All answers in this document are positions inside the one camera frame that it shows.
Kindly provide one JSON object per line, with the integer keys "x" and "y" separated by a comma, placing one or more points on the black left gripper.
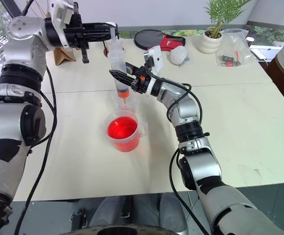
{"x": 74, "y": 34}

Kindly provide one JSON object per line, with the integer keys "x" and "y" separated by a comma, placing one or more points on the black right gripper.
{"x": 140, "y": 82}

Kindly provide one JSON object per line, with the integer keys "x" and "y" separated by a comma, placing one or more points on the large clear plastic syringe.
{"x": 117, "y": 58}

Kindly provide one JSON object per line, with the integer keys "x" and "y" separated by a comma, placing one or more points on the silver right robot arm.
{"x": 188, "y": 110}

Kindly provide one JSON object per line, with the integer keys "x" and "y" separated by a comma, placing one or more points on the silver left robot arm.
{"x": 29, "y": 41}

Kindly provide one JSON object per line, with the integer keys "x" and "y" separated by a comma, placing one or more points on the empty clear plastic cup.
{"x": 135, "y": 105}

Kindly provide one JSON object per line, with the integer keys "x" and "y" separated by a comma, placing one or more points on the clear cup with red liquid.
{"x": 122, "y": 129}

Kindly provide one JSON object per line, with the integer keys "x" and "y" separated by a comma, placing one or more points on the small white cup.
{"x": 250, "y": 42}

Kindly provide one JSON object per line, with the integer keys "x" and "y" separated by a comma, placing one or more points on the brown cardboard piece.
{"x": 63, "y": 56}

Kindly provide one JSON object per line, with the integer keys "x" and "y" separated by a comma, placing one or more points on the grey white soft ball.
{"x": 178, "y": 55}

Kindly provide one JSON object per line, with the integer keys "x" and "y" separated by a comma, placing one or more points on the white ribbed plant pot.
{"x": 210, "y": 42}

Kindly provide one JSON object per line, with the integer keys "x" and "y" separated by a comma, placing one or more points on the small red and black parts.
{"x": 227, "y": 60}

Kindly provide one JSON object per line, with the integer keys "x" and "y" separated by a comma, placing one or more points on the clear plastic bag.
{"x": 235, "y": 46}

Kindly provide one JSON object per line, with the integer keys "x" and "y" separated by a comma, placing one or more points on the green palm plant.
{"x": 222, "y": 12}

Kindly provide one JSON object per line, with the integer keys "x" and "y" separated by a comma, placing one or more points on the black metal clamp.
{"x": 79, "y": 216}

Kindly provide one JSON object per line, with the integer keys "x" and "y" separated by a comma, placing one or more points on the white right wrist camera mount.
{"x": 156, "y": 58}

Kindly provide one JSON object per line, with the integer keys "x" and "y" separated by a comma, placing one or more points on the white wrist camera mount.
{"x": 58, "y": 12}
{"x": 156, "y": 58}

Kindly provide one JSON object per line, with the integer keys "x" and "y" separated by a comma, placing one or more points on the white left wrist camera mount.
{"x": 58, "y": 12}

